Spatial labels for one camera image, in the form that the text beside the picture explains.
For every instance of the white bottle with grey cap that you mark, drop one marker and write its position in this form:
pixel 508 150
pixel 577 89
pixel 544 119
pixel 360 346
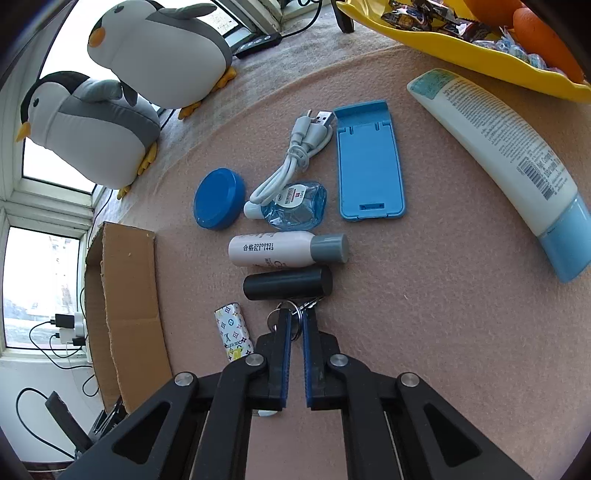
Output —
pixel 272 249

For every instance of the blue round lid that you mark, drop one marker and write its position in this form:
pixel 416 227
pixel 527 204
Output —
pixel 217 198

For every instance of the white power strip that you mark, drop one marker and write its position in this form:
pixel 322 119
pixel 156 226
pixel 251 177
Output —
pixel 79 330

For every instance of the pile of dark wrapped candies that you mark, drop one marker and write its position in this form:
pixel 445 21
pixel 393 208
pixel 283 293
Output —
pixel 415 16

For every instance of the cardboard box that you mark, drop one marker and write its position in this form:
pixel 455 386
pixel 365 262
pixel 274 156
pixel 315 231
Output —
pixel 129 286

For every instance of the orange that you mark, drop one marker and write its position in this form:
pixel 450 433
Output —
pixel 540 37
pixel 494 9

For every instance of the small black plug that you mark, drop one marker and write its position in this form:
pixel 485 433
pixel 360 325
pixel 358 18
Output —
pixel 76 341

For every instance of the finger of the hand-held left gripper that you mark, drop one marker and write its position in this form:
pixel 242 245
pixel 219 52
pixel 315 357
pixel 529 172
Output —
pixel 108 422

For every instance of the large penguin plush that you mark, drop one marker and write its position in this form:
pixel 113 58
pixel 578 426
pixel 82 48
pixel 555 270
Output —
pixel 92 138

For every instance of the pile of blue wrapped candies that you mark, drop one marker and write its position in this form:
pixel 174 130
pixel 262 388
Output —
pixel 512 48

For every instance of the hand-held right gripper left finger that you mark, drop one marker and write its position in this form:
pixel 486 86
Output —
pixel 284 355

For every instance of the black power adapter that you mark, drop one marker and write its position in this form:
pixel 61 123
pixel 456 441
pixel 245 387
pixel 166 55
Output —
pixel 62 320

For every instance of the small blue sanitizer bottle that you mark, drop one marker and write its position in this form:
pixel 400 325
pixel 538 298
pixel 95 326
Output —
pixel 300 207

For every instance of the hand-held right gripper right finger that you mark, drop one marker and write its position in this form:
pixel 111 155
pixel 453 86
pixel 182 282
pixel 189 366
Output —
pixel 308 364

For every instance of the white tube with blue cap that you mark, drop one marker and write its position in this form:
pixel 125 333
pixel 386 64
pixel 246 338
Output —
pixel 498 138

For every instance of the blue phone stand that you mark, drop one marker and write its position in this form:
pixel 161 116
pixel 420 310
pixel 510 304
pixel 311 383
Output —
pixel 369 170

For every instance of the patterned white lighter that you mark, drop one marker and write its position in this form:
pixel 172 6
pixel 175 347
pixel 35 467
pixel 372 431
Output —
pixel 233 332

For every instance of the white power adapter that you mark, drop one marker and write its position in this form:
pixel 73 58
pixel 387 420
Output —
pixel 63 336

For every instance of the small penguin plush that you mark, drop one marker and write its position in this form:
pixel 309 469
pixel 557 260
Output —
pixel 157 60

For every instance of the yellow bowl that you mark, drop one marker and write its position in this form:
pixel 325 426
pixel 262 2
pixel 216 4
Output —
pixel 461 44

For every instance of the black cylinder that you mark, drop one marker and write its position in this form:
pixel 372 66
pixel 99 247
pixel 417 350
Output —
pixel 286 284

